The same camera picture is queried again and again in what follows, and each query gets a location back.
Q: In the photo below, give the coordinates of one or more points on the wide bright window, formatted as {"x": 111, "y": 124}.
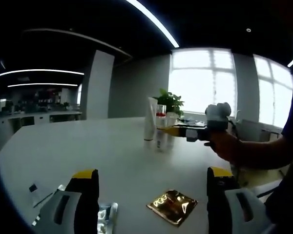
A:
{"x": 200, "y": 80}

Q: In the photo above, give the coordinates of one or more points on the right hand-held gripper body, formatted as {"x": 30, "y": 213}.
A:
{"x": 217, "y": 117}

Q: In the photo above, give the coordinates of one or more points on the long white office counter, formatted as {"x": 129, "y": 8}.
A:
{"x": 39, "y": 117}

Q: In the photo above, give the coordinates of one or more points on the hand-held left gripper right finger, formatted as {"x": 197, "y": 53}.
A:
{"x": 217, "y": 202}

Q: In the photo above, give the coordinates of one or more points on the person's right hand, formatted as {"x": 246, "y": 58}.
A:
{"x": 224, "y": 146}

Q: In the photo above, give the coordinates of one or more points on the long ceiling light strip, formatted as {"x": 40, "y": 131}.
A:
{"x": 156, "y": 24}

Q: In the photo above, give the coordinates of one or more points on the clear skincare sachet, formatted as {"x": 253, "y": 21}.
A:
{"x": 33, "y": 188}

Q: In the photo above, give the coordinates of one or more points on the white skincare tube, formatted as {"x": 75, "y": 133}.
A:
{"x": 150, "y": 119}

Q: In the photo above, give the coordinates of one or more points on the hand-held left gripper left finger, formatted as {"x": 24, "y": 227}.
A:
{"x": 88, "y": 207}

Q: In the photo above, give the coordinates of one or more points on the thin ceiling light strip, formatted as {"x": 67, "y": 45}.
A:
{"x": 39, "y": 71}
{"x": 39, "y": 84}

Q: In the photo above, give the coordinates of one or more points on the white chair armrest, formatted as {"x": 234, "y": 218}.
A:
{"x": 268, "y": 189}

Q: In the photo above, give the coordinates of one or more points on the gold foil skincare sachet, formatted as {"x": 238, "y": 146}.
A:
{"x": 172, "y": 207}

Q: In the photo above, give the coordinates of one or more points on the potted green plant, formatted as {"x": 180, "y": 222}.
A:
{"x": 171, "y": 100}

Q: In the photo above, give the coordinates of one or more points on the person in dark clothes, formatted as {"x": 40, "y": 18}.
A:
{"x": 288, "y": 158}

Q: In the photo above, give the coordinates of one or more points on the green black skincare sachet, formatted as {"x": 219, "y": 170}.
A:
{"x": 107, "y": 214}

